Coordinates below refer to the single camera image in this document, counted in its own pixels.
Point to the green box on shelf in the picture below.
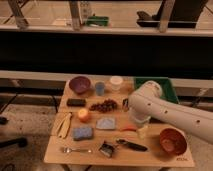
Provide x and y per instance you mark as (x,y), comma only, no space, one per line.
(97,20)

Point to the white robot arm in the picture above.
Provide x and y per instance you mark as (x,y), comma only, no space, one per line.
(146,100)

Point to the orange carrot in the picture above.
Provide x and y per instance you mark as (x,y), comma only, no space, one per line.
(128,128)

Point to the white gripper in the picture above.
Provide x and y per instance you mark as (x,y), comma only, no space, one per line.
(141,124)

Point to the purple bowl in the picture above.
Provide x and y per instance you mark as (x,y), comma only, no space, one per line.
(80,84)

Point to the black office chair base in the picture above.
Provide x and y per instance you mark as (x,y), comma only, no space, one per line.
(12,139)

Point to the orange red bowl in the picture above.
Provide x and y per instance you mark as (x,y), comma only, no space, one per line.
(172,142)

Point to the white cup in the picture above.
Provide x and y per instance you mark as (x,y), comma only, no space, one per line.
(116,82)

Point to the bunch of dark grapes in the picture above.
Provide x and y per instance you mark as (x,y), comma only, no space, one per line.
(105,106)

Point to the metal spoon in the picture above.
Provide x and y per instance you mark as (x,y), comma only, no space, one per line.
(69,150)

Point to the wooden table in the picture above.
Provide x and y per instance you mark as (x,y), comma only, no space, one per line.
(155,156)

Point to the black handled brush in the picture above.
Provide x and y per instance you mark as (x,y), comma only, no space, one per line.
(131,145)

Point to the black rectangular block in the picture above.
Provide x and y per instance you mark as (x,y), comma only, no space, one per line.
(76,102)

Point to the blue sponge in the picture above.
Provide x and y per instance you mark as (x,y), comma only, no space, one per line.
(82,133)

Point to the metal cup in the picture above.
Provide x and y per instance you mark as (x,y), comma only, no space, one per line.
(125,105)

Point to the grey blue cloth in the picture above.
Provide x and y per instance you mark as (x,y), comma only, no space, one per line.
(106,123)

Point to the green plastic tray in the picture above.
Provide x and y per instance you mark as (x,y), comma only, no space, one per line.
(168,92)

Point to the orange apple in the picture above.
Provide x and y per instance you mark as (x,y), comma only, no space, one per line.
(83,115)

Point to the blue cup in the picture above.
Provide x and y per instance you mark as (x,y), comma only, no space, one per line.
(99,88)

